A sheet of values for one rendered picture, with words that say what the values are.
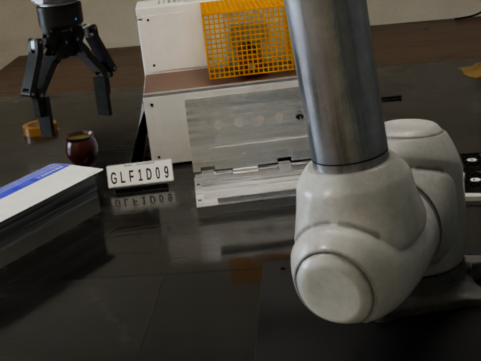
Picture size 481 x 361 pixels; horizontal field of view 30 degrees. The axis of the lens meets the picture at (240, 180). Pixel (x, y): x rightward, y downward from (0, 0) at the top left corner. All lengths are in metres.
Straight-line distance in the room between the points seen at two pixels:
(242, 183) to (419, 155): 0.87
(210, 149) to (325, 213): 1.03
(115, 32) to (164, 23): 1.53
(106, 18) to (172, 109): 1.74
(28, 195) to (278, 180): 0.57
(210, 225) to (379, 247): 0.86
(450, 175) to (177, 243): 0.72
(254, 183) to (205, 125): 0.18
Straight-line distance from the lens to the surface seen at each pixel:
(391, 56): 3.31
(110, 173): 2.21
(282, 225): 1.89
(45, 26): 1.55
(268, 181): 2.09
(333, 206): 1.12
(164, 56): 2.49
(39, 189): 1.98
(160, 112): 2.29
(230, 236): 1.87
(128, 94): 3.13
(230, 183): 2.11
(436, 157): 1.31
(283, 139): 2.16
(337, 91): 1.11
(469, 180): 2.03
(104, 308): 1.65
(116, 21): 3.98
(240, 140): 2.15
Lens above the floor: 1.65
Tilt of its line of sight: 20 degrees down
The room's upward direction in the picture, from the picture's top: 6 degrees counter-clockwise
